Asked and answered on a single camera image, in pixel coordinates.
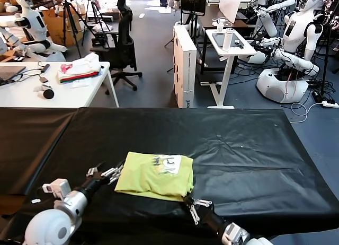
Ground black stand pole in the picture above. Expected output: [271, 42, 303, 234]
[319, 0, 335, 97]

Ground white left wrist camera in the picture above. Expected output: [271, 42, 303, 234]
[42, 178, 71, 201]

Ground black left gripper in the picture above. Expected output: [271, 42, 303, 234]
[78, 161, 126, 196]

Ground black and white controller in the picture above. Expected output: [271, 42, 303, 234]
[33, 83, 56, 100]

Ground white office table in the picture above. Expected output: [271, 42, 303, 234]
[0, 61, 120, 108]

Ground large black table cover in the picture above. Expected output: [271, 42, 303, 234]
[10, 107, 339, 245]

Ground short black tripod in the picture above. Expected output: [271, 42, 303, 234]
[82, 0, 112, 47]

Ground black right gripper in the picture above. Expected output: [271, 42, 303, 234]
[184, 195, 229, 235]

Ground white water bottle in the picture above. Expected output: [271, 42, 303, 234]
[221, 27, 235, 51]

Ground grey laptop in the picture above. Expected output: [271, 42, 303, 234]
[0, 66, 27, 83]

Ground tall white cardboard box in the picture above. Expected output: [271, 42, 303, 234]
[173, 24, 198, 108]

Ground brown desk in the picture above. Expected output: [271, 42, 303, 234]
[197, 5, 249, 30]

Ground white humanoid robot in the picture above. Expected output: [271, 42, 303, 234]
[255, 0, 324, 104]
[0, 0, 67, 62]

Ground matte black table cloth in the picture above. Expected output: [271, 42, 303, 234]
[0, 107, 80, 197]

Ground yellow-green t-shirt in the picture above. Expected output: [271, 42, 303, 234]
[114, 151, 195, 202]

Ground brown cardboard box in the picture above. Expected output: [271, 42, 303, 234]
[42, 8, 85, 47]

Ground black office chair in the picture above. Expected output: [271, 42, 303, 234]
[90, 0, 143, 95]

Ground dark tablet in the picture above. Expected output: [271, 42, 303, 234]
[211, 32, 245, 48]

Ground white floor cable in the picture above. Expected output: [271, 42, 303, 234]
[290, 101, 324, 124]

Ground black tripod stand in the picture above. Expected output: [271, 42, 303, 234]
[164, 0, 210, 73]

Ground white humanoid robot left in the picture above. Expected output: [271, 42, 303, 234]
[0, 0, 67, 62]

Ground stack of folded clothes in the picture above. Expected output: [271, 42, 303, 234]
[57, 52, 103, 84]

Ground small white standing desk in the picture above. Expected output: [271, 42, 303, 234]
[200, 29, 258, 109]

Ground white curved sheet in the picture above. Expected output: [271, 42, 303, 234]
[219, 0, 246, 24]

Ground white humanoid robot right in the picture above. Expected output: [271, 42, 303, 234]
[255, 0, 324, 104]

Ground tall black tripod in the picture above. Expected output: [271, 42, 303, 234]
[54, 0, 93, 59]

